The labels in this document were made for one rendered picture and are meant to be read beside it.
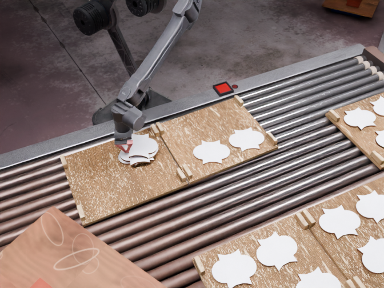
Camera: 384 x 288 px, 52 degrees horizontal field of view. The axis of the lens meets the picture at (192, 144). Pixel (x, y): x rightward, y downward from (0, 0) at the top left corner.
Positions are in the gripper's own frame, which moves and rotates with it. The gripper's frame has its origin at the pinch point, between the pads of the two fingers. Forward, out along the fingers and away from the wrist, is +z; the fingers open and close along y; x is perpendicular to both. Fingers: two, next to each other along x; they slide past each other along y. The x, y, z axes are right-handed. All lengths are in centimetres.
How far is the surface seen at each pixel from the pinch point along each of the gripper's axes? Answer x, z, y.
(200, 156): -28.7, 5.8, -4.2
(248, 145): -49.1, 6.1, 0.0
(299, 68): -85, 11, 53
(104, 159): 9.7, 6.4, -1.7
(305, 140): -74, 10, 4
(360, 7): -213, 96, 251
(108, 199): 6.7, 6.0, -21.6
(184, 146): -22.9, 6.8, 2.7
